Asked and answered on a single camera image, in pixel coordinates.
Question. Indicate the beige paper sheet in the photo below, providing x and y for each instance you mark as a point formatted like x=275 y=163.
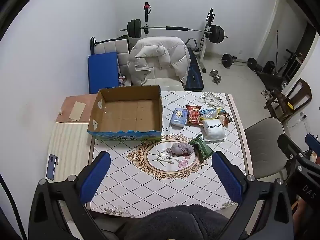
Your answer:
x=77 y=111

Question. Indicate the blue smartphone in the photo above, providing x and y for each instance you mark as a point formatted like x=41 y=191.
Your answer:
x=52 y=167

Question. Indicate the beige armchair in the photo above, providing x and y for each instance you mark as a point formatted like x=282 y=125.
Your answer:
x=165 y=82

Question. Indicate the black blue weight bench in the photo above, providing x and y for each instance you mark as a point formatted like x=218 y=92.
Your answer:
x=195 y=77

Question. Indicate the dark wooden chair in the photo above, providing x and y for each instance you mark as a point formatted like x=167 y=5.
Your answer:
x=301 y=92

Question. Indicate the white tissue pack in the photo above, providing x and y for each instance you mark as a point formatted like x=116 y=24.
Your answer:
x=213 y=130

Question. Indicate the black metal bar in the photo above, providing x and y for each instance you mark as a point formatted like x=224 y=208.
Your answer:
x=93 y=45

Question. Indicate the rack upright with red top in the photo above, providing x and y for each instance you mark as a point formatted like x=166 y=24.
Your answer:
x=146 y=15

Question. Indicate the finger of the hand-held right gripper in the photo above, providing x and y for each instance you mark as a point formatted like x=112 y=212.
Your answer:
x=290 y=145
x=313 y=142

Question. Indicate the red snack packet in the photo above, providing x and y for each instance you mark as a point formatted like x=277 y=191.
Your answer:
x=193 y=115

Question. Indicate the white rack upright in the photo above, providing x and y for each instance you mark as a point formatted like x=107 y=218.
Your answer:
x=207 y=40

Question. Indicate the blue tissue pack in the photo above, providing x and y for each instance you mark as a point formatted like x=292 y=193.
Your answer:
x=178 y=117

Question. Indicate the blue yellow snack packet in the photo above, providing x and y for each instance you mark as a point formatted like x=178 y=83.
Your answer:
x=210 y=113

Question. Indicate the purple grey cloth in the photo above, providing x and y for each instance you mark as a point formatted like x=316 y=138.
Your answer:
x=180 y=149

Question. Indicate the red white small boxes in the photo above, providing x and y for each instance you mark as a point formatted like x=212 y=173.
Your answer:
x=122 y=80

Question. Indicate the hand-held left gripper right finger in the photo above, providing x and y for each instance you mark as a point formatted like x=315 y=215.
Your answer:
x=226 y=178

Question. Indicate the chrome dumbbell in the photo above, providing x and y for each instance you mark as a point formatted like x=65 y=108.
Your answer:
x=214 y=72
x=217 y=78

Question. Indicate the beige padded board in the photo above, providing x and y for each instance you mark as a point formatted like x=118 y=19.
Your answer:
x=110 y=46

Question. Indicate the floral diamond pattern tablecloth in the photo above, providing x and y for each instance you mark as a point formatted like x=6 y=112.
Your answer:
x=150 y=185

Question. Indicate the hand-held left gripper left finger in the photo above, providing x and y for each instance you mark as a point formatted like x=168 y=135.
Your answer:
x=96 y=177

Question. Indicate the black fleece garment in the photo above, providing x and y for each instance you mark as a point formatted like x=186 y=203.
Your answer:
x=180 y=225

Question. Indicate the green packet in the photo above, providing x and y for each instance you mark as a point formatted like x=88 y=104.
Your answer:
x=202 y=148

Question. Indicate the cardboard box blue printed sides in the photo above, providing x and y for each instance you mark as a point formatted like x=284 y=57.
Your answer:
x=125 y=112

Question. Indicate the long barbell with black plates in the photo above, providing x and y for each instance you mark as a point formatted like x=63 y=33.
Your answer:
x=135 y=27

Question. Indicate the blue folded mat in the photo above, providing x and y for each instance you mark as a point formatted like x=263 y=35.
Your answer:
x=102 y=72

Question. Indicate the grey seat chair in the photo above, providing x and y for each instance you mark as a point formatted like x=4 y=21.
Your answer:
x=265 y=140

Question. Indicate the black exercise equipment pile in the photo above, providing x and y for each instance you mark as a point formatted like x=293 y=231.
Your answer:
x=271 y=76

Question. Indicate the short barbell with black plates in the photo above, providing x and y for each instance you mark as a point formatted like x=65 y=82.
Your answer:
x=227 y=60

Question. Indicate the white puffer jacket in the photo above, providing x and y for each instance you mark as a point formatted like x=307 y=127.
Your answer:
x=152 y=55

